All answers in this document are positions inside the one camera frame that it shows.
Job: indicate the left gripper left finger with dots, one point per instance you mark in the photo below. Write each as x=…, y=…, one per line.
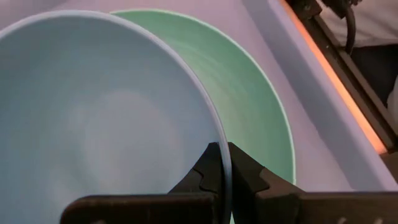
x=140, y=211

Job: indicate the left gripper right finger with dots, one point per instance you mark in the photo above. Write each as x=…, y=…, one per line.
x=311, y=208

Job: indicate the light blue bowl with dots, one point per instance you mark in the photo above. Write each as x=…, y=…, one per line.
x=93, y=93

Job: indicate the green plate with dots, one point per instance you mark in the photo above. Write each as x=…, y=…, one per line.
x=242, y=93

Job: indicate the black aluminium table frame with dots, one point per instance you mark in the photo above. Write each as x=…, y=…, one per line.
x=360, y=93

